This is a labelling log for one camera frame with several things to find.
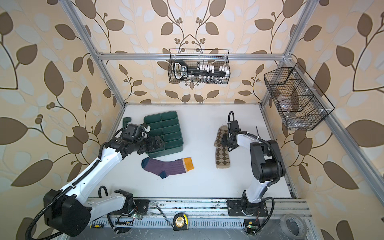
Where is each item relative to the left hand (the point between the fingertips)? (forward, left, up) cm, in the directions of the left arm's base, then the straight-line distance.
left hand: (159, 143), depth 80 cm
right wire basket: (+14, -72, +19) cm, 76 cm away
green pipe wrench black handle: (+26, +33, -15) cm, 45 cm away
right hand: (+10, -39, -15) cm, 43 cm away
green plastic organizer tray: (+19, +1, -10) cm, 21 cm away
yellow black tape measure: (-34, -14, -12) cm, 39 cm away
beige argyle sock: (+4, -36, -15) cm, 40 cm away
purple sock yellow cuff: (-8, -2, -16) cm, 18 cm away
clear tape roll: (-33, -67, -15) cm, 77 cm away
